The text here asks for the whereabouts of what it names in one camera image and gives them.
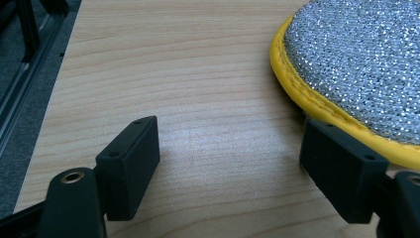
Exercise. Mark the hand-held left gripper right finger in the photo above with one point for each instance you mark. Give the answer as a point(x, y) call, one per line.
point(343, 172)

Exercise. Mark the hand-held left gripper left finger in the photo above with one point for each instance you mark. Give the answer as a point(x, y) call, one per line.
point(128, 172)

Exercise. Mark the black metal frame rail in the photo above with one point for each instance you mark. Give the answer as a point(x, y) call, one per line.
point(23, 66)

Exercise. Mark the yellow-rimmed silver scouring pad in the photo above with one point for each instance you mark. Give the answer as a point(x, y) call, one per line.
point(360, 66)

